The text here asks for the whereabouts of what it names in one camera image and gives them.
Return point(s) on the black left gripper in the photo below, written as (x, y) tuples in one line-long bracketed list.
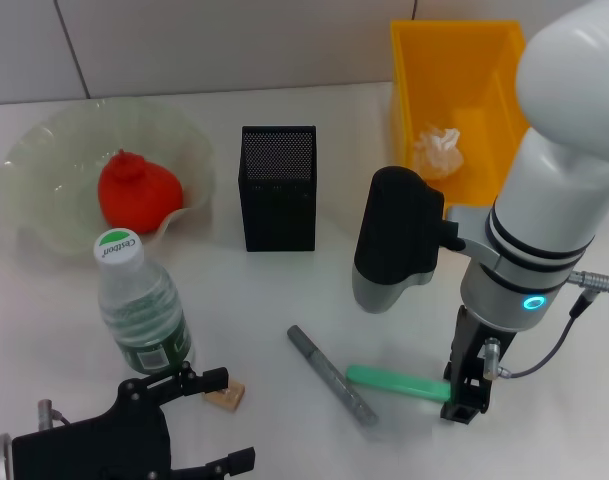
[(94, 450)]

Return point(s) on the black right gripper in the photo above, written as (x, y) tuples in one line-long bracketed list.
[(471, 350)]

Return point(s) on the mint green pen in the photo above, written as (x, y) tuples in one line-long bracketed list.
[(394, 382)]

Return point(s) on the green label water bottle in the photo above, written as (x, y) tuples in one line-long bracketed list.
[(139, 310)]

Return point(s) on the red-orange toy fruit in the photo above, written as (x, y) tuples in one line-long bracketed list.
[(134, 195)]

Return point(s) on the white paper ball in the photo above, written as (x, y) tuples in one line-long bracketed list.
[(436, 155)]

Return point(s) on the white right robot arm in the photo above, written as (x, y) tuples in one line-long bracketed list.
[(559, 150)]

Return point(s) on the grey marker pen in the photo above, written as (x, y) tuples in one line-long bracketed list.
[(329, 380)]

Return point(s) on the black mesh pen holder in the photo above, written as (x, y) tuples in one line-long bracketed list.
[(276, 215)]

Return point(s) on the wavy glass fruit plate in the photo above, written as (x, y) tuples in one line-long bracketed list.
[(59, 150)]

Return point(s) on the wooden pencil sharpener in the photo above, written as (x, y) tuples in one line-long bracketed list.
[(231, 397)]

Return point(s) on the silver right wrist plug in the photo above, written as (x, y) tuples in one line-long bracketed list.
[(591, 280)]

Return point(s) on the yellow plastic storage bin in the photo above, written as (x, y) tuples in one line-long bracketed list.
[(434, 60)]

